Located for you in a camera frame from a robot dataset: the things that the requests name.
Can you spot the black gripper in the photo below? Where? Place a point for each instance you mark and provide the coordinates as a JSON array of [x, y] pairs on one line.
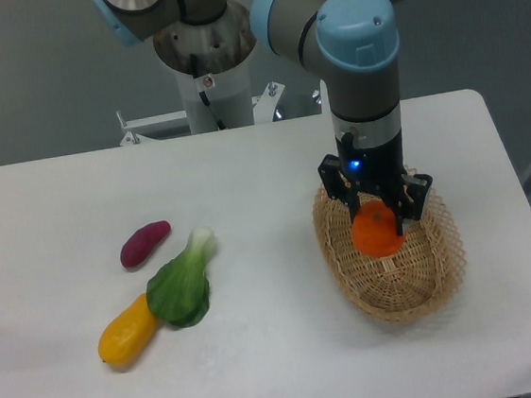
[[377, 170]]

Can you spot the orange fruit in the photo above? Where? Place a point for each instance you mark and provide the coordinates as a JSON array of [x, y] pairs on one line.
[[374, 230]]

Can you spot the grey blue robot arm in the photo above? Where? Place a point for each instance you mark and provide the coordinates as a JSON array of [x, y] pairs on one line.
[[350, 45]]

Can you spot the woven wicker basket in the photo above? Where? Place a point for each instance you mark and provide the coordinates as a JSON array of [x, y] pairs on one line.
[[414, 282]]

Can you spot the green bok choy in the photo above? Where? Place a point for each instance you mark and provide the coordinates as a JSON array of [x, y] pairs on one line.
[[179, 293]]

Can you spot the purple sweet potato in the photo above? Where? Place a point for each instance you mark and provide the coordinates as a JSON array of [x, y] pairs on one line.
[[143, 242]]

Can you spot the yellow mango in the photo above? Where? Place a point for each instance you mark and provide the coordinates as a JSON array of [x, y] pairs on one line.
[[127, 335]]

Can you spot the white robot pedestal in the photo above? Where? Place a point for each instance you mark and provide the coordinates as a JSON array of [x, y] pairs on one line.
[[211, 65]]

